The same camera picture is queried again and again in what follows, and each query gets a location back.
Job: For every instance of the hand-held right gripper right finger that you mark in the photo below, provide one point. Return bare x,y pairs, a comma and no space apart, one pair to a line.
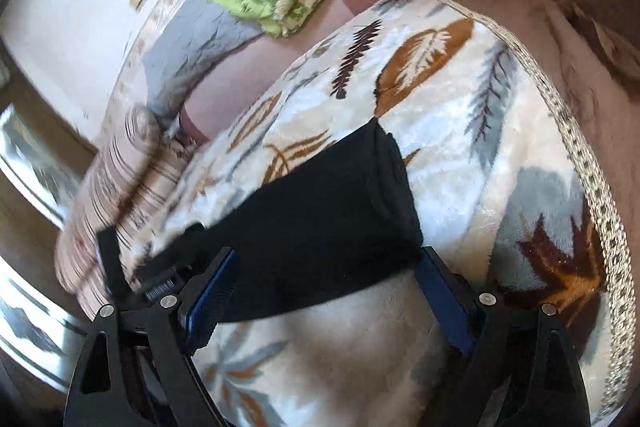
440,302

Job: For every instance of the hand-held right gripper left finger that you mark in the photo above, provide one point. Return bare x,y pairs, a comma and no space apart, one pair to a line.
210,302

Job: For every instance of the black pants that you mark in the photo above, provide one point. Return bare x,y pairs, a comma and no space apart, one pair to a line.
325,227

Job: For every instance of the striped folded quilt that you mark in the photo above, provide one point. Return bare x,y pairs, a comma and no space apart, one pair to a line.
115,187

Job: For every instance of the leaf print blanket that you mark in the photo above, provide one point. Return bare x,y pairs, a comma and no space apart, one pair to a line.
475,132

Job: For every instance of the wooden door with glass pane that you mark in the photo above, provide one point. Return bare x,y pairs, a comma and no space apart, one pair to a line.
30,157

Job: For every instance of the grey quilted blanket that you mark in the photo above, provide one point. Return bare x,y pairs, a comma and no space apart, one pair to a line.
200,37

